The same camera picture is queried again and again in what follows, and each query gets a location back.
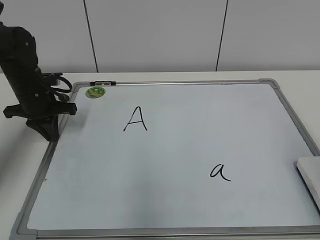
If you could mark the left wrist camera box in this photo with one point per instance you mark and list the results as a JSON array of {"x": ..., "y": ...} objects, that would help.
[{"x": 53, "y": 79}]

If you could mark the white board eraser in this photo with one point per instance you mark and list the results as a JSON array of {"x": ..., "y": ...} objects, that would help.
[{"x": 309, "y": 169}]

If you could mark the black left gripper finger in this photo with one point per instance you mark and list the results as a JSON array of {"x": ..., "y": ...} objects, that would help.
[{"x": 46, "y": 126}]

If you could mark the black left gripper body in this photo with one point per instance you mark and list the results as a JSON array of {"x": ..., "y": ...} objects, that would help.
[{"x": 34, "y": 109}]

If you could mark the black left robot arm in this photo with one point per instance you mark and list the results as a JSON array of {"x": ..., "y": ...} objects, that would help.
[{"x": 42, "y": 97}]

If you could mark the green round magnet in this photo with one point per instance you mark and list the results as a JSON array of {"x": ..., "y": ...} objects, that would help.
[{"x": 95, "y": 92}]

